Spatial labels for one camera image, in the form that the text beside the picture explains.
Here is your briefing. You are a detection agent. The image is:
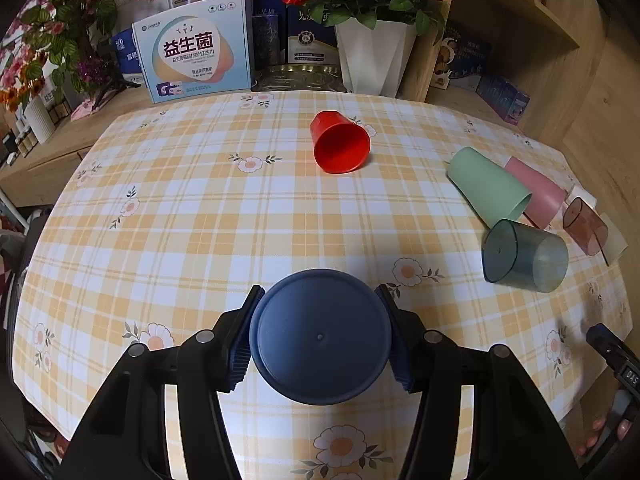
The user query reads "cream plastic cup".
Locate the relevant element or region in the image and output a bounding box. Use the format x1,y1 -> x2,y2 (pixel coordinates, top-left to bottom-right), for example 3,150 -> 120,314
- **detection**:
597,212 -> 629,265

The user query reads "teal translucent plastic cup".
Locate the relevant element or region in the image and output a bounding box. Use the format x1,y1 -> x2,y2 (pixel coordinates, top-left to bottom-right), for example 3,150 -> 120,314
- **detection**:
481,219 -> 570,293

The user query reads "brown translucent plastic cup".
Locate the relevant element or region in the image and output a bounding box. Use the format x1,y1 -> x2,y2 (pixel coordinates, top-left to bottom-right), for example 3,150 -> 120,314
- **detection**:
562,197 -> 610,256

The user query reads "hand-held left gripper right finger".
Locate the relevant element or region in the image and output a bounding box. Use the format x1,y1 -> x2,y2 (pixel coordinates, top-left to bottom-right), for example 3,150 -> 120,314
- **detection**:
375,284 -> 586,480

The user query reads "pink plastic cup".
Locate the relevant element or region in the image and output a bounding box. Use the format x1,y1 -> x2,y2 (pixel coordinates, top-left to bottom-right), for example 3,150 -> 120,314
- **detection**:
504,156 -> 567,230

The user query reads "pink flower plant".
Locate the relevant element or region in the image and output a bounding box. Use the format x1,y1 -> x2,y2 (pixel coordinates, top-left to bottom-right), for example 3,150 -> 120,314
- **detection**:
0,0 -> 166,111

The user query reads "orange plaid floral tablecloth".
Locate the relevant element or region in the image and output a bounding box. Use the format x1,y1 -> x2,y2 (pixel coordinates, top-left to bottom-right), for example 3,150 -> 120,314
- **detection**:
7,91 -> 632,480

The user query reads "blue box with gold emblem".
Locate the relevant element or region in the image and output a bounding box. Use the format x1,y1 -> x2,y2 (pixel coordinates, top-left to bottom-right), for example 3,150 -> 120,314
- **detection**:
285,2 -> 338,66

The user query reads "wooden sideboard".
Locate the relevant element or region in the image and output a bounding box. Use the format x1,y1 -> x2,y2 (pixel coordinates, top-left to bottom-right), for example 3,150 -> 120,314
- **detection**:
0,85 -> 151,206

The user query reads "golden metal tray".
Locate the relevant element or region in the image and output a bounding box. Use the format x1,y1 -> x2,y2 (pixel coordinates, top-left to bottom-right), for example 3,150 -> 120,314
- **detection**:
257,64 -> 346,93

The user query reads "illustrated blue box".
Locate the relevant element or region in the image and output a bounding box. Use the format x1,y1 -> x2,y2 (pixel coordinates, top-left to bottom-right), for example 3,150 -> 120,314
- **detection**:
432,20 -> 493,92

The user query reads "white faceted flower pot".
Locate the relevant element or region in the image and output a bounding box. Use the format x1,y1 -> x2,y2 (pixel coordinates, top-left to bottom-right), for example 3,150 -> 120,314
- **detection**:
334,17 -> 418,97

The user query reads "light green plastic cup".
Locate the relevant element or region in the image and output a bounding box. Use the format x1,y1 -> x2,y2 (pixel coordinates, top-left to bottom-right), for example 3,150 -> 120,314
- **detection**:
446,146 -> 534,229

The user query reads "blue and white bag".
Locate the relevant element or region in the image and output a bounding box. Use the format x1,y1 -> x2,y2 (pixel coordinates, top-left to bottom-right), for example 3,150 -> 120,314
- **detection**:
111,29 -> 147,88

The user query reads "person's foot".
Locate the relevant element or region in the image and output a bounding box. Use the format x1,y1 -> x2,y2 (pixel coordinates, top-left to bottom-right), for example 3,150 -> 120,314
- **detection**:
575,415 -> 632,457

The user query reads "wooden shelf unit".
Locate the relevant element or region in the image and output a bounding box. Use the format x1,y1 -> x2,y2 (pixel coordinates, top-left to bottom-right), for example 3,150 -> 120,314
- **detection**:
400,0 -> 640,161

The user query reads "dark blue patterned box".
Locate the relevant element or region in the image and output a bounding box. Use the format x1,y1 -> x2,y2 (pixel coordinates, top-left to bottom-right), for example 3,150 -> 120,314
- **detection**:
251,0 -> 288,73

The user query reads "large white printed box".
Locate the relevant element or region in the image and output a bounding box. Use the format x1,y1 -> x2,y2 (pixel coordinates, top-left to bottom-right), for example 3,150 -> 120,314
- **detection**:
131,0 -> 252,105

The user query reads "white flat object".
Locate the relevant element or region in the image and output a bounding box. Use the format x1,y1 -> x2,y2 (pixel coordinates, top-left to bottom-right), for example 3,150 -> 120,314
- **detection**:
569,185 -> 599,209

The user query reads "dark blue plastic cup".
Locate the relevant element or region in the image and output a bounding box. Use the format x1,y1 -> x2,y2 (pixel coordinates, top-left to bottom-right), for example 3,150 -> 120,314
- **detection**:
248,269 -> 393,406

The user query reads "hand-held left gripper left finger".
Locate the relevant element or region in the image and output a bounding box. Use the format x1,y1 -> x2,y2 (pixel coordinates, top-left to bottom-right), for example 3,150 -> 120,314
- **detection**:
52,285 -> 266,480

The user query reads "small blue box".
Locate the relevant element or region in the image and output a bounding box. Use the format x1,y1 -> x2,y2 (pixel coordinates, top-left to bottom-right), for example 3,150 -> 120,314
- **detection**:
475,74 -> 532,127

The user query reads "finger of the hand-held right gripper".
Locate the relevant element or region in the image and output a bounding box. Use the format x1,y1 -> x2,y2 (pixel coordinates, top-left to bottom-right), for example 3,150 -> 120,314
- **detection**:
586,325 -> 625,367

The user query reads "red plastic cup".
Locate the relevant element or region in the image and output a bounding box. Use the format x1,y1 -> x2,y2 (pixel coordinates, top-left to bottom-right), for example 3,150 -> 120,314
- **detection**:
309,110 -> 371,176

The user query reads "white ribbed vase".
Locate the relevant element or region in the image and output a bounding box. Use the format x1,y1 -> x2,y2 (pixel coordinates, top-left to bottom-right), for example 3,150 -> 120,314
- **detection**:
22,95 -> 56,142

